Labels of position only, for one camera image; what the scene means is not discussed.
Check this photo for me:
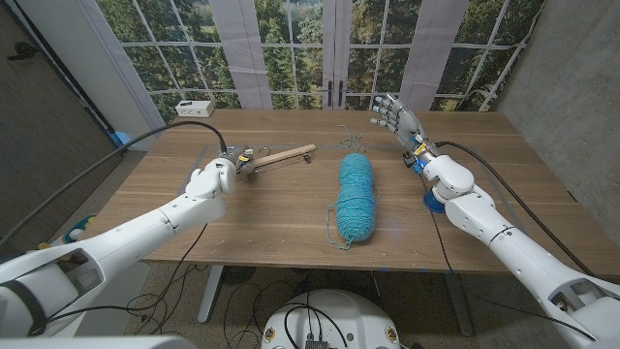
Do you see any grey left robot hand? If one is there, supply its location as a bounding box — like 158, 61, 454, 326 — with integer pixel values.
216, 143, 257, 175

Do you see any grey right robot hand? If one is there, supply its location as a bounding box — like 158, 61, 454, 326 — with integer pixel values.
370, 93, 428, 153

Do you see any wooden slat with metal clips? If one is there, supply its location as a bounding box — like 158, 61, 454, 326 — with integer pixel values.
241, 143, 318, 172

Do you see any teal yarn skein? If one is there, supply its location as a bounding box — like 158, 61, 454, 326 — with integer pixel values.
325, 124, 382, 252

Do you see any blue plastic lid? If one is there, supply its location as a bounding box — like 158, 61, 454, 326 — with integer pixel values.
422, 186, 448, 215

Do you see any white power strip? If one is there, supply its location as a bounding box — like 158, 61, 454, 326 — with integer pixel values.
174, 99, 216, 118

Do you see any printed window forest backdrop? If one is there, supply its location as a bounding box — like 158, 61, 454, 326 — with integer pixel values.
94, 0, 547, 113

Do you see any black ribbed round object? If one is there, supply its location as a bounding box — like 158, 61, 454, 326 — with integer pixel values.
220, 265, 258, 286

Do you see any blue floor object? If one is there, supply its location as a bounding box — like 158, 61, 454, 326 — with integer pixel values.
108, 130, 133, 148

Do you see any white table leg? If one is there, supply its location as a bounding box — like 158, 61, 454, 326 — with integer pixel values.
197, 265, 225, 325

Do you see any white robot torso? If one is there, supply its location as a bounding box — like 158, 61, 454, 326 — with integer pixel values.
261, 289, 402, 349

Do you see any grey table leg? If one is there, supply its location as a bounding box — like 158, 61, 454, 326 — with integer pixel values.
443, 273, 474, 337

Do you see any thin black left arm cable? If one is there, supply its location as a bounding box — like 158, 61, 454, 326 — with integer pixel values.
46, 222, 210, 324

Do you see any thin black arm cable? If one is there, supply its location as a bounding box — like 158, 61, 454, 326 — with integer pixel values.
418, 172, 598, 342
46, 222, 210, 324

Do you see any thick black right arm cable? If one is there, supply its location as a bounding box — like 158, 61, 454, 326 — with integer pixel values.
434, 141, 596, 278

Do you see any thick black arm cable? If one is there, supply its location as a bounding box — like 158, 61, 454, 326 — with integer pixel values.
0, 120, 230, 244
434, 141, 596, 278

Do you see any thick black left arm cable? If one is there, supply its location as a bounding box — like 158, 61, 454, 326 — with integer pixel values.
0, 120, 230, 244

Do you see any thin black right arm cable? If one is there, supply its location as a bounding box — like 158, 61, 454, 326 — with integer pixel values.
418, 172, 598, 342

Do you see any black torso cable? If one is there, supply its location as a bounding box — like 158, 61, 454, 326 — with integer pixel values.
272, 301, 349, 349

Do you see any black floor cable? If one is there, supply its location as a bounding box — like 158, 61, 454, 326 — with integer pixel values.
124, 264, 210, 336

